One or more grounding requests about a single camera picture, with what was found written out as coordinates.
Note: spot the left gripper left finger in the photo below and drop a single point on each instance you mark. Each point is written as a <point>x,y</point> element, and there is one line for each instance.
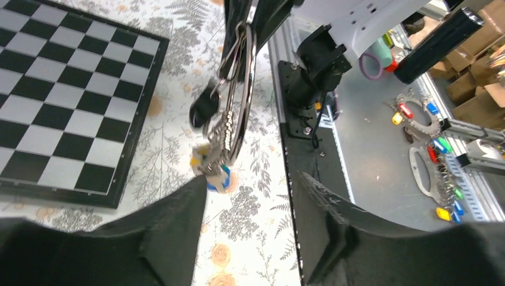
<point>155,245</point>

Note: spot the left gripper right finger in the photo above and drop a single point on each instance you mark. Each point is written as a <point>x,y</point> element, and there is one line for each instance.
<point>381,252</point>

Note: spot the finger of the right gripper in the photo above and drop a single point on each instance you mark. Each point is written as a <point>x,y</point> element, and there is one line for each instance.
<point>269,15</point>
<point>235,11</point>

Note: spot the keyring with coloured keys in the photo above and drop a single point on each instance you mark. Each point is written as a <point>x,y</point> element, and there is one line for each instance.
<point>226,131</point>

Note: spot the key with black fob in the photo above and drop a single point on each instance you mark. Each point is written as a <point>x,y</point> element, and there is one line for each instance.
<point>206,105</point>

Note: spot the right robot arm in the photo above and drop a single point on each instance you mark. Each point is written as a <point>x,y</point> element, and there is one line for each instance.
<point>325,55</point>

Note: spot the floral table mat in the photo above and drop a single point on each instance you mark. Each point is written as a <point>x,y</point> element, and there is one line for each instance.
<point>140,145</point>

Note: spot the loose yellow key tag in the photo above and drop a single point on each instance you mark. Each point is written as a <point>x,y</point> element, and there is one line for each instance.
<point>443,214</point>

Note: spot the red key tag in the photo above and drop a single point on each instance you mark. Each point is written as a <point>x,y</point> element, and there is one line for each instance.
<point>405,111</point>

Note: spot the blue key tag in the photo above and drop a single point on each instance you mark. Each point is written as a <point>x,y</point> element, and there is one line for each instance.
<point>431,108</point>

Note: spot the black white chessboard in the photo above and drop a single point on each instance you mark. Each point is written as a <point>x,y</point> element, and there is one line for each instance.
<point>75,91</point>

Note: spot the black cylinder roll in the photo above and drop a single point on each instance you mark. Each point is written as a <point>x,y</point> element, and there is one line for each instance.
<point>446,37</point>

